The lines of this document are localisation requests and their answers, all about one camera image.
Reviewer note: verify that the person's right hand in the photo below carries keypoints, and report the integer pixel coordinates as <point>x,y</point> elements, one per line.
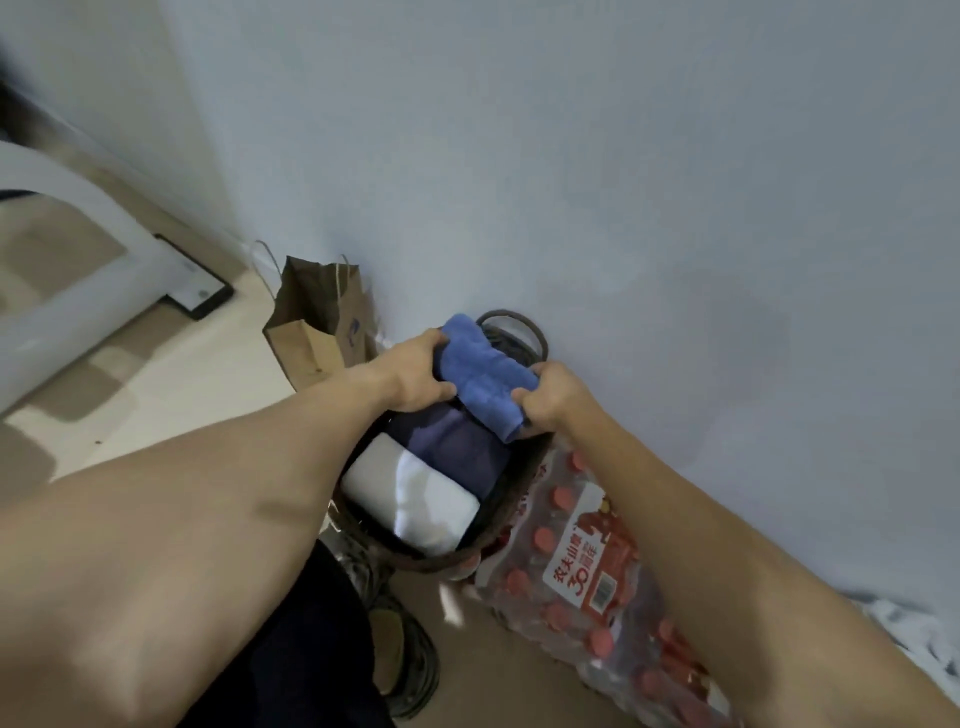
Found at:
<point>559,401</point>

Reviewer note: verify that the person's left hand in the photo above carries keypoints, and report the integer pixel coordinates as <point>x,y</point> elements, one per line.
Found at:
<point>412,375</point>

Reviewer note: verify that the light blue towel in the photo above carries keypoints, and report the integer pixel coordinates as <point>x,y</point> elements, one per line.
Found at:
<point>480,367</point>

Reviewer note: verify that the dark blue towel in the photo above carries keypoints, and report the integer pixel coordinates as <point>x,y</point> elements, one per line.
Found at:
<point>457,450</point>

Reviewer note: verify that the dark brown wicker basket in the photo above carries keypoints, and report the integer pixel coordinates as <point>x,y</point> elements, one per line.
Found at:
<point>510,495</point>

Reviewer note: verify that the white towel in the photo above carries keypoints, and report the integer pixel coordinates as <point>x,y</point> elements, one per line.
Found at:
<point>412,495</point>

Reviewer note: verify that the cream towel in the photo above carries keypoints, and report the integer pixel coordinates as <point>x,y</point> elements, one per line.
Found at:
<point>915,637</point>

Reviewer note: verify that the person's left forearm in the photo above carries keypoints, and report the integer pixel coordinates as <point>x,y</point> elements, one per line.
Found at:
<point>187,555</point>

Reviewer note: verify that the person's right forearm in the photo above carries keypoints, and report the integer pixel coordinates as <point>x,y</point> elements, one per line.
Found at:
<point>750,585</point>

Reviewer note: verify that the person's left grey shoe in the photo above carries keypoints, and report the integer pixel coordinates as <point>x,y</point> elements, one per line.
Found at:
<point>416,660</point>

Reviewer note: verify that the brown paper bag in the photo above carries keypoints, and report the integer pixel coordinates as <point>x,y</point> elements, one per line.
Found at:
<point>315,330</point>

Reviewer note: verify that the small water bottle pack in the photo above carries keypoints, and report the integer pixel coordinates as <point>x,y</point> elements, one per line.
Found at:
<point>570,570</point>

